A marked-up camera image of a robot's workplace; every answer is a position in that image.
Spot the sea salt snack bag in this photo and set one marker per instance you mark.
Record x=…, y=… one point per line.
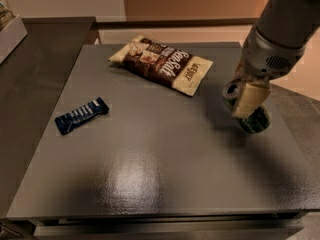
x=162, y=64

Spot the green soda can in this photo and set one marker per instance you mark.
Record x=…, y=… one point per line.
x=257, y=122

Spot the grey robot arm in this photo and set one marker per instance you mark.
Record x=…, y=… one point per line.
x=288, y=23

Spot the dark blue snack bar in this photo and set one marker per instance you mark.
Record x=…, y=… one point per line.
x=72, y=120

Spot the dark side counter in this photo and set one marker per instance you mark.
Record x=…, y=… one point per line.
x=31, y=80

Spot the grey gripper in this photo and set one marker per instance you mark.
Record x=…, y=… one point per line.
x=266, y=60

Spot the white box with snacks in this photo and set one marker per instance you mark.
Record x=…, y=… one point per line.
x=12, y=30

